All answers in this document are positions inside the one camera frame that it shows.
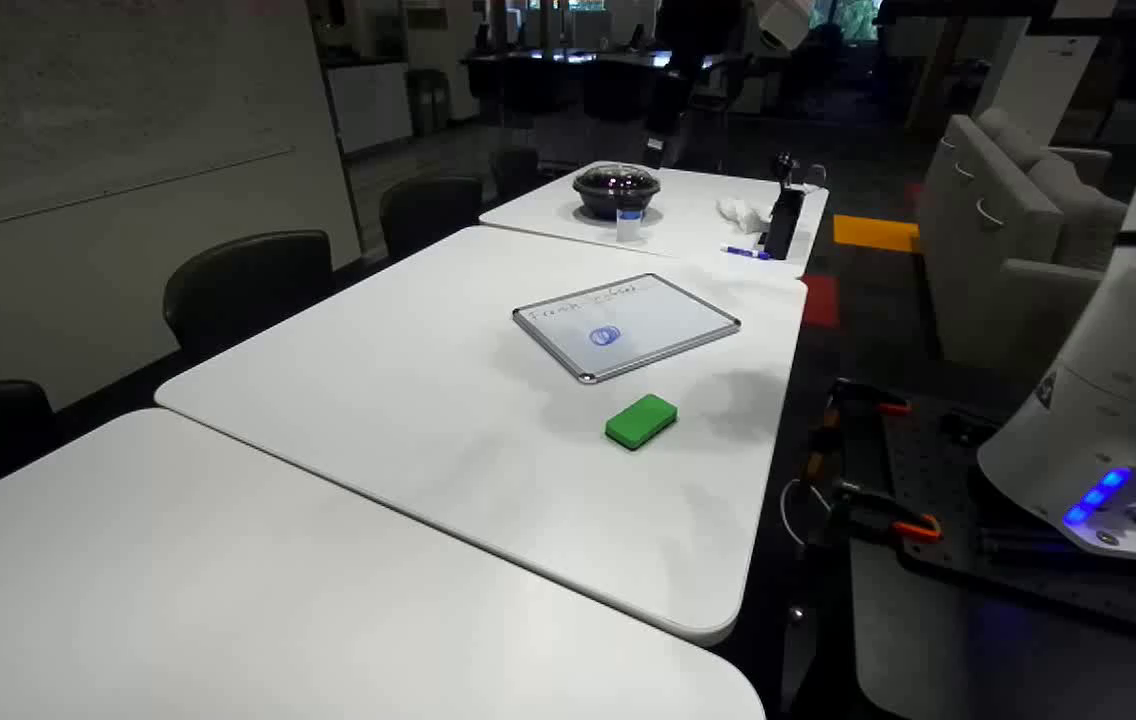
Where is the green duster block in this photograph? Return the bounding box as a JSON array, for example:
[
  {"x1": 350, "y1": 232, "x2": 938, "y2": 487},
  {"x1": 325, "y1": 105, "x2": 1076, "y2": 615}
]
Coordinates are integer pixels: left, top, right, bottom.
[{"x1": 600, "y1": 389, "x2": 685, "y2": 457}]

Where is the metal framed small whiteboard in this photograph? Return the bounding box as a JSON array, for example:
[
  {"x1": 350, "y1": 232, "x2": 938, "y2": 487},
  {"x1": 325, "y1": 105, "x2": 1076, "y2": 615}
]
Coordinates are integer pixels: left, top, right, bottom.
[{"x1": 509, "y1": 269, "x2": 746, "y2": 389}]

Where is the black bowl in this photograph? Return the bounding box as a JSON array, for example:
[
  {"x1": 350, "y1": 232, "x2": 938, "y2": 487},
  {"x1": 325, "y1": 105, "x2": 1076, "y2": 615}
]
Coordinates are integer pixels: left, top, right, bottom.
[{"x1": 568, "y1": 160, "x2": 666, "y2": 226}]

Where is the white crumpled paper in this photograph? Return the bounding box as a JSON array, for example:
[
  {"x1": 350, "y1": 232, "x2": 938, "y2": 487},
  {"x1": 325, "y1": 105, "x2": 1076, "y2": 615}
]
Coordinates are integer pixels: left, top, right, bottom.
[{"x1": 711, "y1": 191, "x2": 768, "y2": 232}]

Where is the orange black table clamp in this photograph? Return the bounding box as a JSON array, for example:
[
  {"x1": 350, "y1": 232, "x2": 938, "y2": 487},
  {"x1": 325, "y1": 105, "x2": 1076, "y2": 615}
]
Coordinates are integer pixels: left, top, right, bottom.
[
  {"x1": 816, "y1": 378, "x2": 920, "y2": 480},
  {"x1": 835, "y1": 480, "x2": 948, "y2": 552}
]

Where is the white cabinet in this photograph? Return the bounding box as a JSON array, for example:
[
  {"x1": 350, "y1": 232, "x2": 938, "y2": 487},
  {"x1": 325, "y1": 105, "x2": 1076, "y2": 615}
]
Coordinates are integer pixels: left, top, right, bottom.
[{"x1": 318, "y1": 55, "x2": 414, "y2": 160}]

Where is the yellow block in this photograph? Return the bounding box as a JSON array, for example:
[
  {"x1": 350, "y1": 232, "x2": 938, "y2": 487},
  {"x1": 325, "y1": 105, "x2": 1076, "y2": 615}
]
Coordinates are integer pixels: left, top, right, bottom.
[{"x1": 829, "y1": 207, "x2": 928, "y2": 259}]

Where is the white armchair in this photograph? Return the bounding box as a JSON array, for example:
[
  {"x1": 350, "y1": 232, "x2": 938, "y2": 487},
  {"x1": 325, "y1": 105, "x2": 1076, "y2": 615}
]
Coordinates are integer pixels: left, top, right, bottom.
[{"x1": 915, "y1": 105, "x2": 1132, "y2": 371}]

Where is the black robot mounting stand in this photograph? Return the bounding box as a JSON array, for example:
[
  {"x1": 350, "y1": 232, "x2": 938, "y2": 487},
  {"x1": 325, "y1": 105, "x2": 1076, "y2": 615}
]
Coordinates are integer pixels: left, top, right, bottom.
[{"x1": 845, "y1": 383, "x2": 1136, "y2": 720}]

